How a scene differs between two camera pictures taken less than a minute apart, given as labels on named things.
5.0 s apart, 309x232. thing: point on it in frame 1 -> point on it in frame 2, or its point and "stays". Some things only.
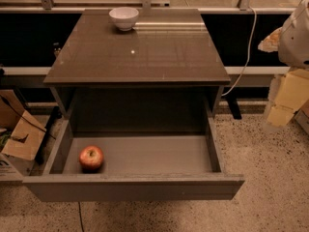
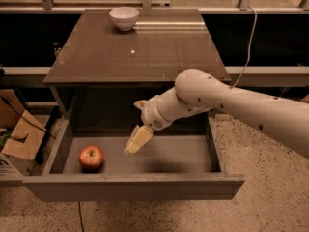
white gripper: x=295 y=41 -> x=151 y=113
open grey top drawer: x=154 y=166 stays
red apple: x=91 y=158 stays
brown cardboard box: x=26 y=134 stays
